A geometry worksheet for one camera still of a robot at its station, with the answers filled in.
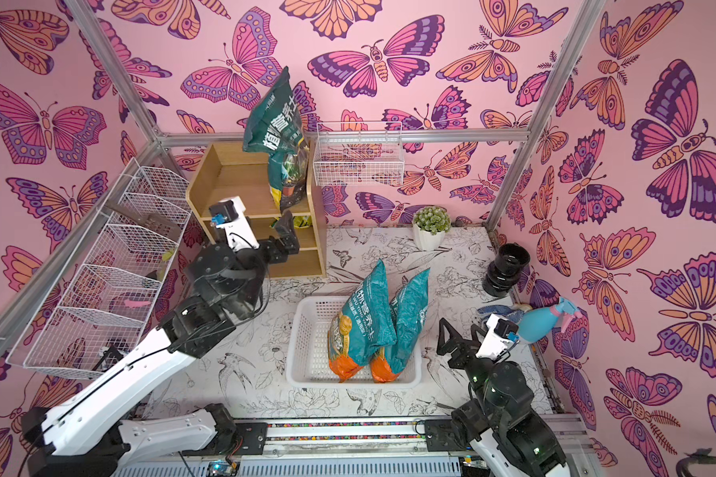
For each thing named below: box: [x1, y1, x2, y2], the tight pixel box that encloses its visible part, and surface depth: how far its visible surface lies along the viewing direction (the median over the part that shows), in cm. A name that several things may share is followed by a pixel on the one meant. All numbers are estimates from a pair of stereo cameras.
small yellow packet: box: [292, 214, 314, 229], surface depth 98 cm
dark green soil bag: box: [242, 66, 310, 213], surface depth 70 cm
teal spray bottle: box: [517, 297, 583, 343], surface depth 83 cm
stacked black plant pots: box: [482, 243, 532, 299], surface depth 95 cm
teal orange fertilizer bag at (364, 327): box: [327, 258, 398, 382], surface depth 76 cm
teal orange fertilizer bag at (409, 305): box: [369, 268, 430, 383], surface depth 71 cm
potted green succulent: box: [411, 205, 452, 252], surface depth 105 cm
